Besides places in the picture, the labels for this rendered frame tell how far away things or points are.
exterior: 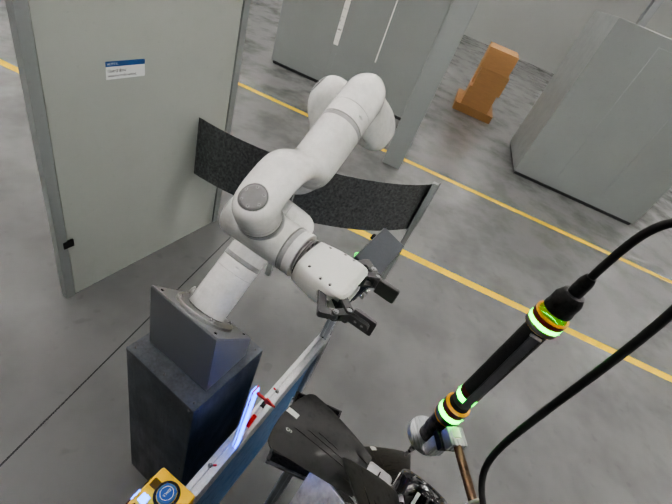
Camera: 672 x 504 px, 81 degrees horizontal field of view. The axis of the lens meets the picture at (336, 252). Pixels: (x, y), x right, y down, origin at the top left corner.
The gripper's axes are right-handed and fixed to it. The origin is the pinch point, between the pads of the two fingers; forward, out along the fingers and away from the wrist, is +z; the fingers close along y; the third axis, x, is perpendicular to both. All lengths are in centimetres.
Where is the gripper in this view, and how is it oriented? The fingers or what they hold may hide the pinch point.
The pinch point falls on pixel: (380, 309)
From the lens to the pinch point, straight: 64.7
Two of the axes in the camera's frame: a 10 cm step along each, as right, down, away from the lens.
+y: -4.9, 4.4, -7.5
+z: 8.1, 5.4, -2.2
